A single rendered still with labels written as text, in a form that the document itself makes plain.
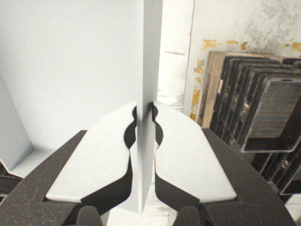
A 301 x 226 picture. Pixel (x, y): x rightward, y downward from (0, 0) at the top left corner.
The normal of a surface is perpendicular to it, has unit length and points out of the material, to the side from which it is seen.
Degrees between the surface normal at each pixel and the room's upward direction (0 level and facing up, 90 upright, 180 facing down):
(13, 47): 14
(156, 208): 0
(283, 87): 0
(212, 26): 0
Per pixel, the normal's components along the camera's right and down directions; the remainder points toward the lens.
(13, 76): -0.24, 0.50
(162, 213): 0.00, 0.51
